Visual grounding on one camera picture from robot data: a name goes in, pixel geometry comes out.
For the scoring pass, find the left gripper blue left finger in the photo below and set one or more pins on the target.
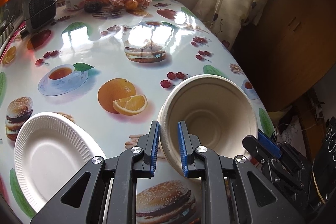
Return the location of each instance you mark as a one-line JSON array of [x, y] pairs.
[[134, 163]]

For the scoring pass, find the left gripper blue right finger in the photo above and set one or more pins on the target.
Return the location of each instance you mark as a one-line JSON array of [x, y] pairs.
[[198, 161]]

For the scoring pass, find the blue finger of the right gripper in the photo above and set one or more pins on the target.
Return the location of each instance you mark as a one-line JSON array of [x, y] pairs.
[[254, 147], [269, 144]]

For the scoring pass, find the beige paper bowl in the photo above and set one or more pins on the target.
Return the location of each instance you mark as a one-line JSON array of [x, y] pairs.
[[215, 109]]

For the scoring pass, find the white foam plate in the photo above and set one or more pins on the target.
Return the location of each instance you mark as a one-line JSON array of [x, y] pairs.
[[49, 150]]

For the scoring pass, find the fruit print tablecloth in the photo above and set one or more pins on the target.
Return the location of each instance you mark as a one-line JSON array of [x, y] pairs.
[[64, 67]]

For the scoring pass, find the wooden cabinet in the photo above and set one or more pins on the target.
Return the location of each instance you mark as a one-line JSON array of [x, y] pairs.
[[290, 49]]

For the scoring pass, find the grey portable fan heater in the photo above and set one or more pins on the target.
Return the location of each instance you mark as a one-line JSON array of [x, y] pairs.
[[38, 13]]

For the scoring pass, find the black white patterned box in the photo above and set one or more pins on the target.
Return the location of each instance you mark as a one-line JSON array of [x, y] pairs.
[[5, 35]]

